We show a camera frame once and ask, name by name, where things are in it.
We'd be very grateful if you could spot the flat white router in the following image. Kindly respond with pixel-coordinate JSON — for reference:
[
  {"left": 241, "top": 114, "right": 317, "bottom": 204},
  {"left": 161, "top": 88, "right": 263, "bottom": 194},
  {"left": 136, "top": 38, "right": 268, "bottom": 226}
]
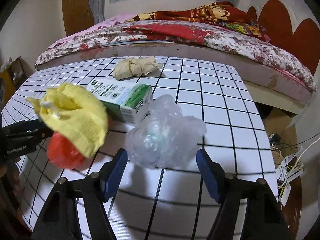
[{"left": 277, "top": 181, "right": 292, "bottom": 207}]

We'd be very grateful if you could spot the pinkish mattress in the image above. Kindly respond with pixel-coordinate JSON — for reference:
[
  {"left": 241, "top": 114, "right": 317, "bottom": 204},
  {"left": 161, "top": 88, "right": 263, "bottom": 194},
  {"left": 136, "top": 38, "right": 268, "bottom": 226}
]
[{"left": 35, "top": 42, "right": 313, "bottom": 105}]

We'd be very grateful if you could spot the white checked tablecloth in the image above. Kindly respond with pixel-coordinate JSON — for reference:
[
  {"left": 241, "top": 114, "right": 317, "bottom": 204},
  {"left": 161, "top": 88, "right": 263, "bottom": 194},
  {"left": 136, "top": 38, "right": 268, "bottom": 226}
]
[{"left": 0, "top": 56, "right": 279, "bottom": 240}]

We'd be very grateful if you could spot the cream bed frame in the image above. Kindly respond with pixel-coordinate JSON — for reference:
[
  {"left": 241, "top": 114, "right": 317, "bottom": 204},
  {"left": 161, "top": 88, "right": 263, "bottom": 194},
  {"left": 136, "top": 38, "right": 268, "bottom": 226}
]
[{"left": 240, "top": 80, "right": 300, "bottom": 115}]

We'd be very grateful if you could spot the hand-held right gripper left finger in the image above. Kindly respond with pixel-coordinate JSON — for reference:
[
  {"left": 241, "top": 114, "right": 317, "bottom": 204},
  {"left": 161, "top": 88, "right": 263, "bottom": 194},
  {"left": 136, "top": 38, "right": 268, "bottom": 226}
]
[{"left": 31, "top": 149, "right": 128, "bottom": 240}]

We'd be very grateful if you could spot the floral quilt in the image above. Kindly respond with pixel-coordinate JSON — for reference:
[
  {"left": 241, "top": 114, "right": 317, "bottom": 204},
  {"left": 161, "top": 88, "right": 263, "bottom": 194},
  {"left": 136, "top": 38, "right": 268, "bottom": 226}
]
[{"left": 35, "top": 21, "right": 317, "bottom": 92}]

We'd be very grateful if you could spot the white router with antennas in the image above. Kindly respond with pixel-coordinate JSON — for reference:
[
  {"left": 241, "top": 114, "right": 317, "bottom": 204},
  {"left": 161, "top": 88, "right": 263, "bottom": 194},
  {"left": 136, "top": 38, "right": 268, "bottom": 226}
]
[{"left": 275, "top": 154, "right": 304, "bottom": 182}]

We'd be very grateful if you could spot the red plastic bag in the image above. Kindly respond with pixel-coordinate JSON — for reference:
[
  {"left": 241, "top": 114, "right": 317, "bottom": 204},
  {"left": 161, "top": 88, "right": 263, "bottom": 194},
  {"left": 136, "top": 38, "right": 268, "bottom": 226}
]
[{"left": 47, "top": 131, "right": 85, "bottom": 169}]

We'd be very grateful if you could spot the red printed blanket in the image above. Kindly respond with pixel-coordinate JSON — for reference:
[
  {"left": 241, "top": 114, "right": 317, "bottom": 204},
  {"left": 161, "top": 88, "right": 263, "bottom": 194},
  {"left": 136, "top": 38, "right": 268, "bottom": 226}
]
[{"left": 125, "top": 1, "right": 272, "bottom": 43}]

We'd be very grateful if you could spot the red headboard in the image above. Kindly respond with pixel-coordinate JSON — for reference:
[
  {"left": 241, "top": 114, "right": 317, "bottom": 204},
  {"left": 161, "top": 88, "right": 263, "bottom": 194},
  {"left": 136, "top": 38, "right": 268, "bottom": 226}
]
[{"left": 246, "top": 0, "right": 320, "bottom": 77}]

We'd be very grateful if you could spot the pink cloth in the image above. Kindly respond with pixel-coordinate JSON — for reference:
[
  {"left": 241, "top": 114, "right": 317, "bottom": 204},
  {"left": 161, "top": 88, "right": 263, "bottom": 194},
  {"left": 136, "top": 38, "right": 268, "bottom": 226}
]
[{"left": 47, "top": 14, "right": 137, "bottom": 49}]

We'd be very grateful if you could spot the person's left hand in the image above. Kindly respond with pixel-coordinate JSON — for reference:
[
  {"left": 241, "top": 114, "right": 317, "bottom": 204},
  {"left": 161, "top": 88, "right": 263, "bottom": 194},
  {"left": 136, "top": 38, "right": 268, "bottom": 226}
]
[{"left": 0, "top": 158, "right": 22, "bottom": 180}]

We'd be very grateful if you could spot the yellow cloth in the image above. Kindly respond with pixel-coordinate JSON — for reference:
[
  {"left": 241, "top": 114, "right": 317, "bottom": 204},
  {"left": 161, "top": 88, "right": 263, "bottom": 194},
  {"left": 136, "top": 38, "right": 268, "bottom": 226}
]
[{"left": 26, "top": 84, "right": 109, "bottom": 158}]

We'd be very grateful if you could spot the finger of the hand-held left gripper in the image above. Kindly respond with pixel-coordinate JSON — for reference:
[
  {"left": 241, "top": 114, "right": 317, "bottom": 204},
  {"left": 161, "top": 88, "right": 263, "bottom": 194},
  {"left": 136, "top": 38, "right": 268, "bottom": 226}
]
[
  {"left": 6, "top": 128, "right": 54, "bottom": 143},
  {"left": 1, "top": 119, "right": 44, "bottom": 134}
]

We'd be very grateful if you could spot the brown box with items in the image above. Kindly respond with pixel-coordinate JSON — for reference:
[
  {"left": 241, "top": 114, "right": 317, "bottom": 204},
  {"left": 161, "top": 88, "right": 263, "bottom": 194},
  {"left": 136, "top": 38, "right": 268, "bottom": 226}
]
[{"left": 0, "top": 56, "right": 34, "bottom": 98}]

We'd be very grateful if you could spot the wooden door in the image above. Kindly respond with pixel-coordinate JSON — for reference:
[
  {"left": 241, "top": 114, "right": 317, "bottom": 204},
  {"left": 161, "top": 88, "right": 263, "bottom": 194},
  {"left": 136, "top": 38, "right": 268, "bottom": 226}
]
[{"left": 61, "top": 0, "right": 97, "bottom": 37}]

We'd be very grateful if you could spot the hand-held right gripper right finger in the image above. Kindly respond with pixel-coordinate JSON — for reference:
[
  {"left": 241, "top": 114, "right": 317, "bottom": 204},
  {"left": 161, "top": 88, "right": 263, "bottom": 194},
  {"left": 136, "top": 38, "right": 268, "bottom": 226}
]
[{"left": 196, "top": 149, "right": 292, "bottom": 240}]

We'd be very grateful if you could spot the clear plastic bag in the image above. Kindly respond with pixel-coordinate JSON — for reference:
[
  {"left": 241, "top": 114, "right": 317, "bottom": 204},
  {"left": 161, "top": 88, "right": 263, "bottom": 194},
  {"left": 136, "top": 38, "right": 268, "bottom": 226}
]
[{"left": 124, "top": 94, "right": 207, "bottom": 169}]

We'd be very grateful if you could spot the green and white carton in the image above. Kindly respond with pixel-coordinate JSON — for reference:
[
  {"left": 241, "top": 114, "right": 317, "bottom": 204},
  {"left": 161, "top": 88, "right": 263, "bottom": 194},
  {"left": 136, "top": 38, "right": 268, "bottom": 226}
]
[{"left": 85, "top": 79, "right": 153, "bottom": 124}]

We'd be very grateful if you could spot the beige paper wad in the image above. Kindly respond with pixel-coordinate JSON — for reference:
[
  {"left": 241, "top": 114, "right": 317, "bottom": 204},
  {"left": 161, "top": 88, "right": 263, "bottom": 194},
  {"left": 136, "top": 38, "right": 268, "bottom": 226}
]
[{"left": 112, "top": 56, "right": 163, "bottom": 80}]

